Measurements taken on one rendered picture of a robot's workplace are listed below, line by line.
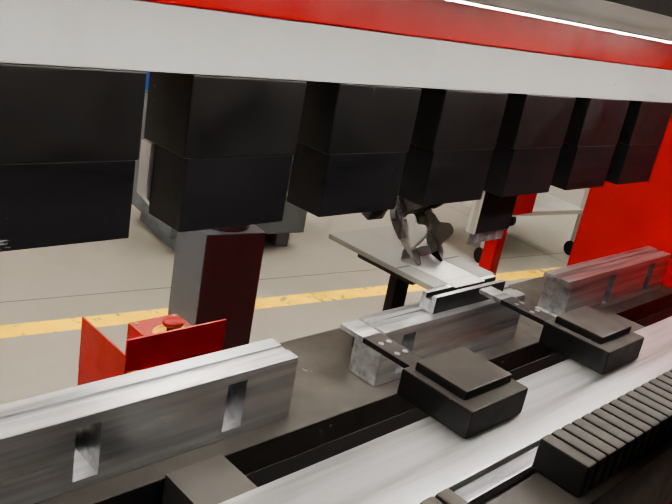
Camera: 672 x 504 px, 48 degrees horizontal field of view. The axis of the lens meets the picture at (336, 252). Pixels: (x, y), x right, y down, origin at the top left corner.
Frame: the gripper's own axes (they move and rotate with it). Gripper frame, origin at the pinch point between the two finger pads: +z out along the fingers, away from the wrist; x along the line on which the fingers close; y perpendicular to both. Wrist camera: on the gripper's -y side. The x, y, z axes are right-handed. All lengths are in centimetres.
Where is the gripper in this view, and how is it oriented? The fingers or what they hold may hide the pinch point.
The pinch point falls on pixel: (425, 258)
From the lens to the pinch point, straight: 139.1
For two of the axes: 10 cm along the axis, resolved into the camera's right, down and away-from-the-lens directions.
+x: 7.2, -1.0, 6.8
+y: 6.2, -3.3, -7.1
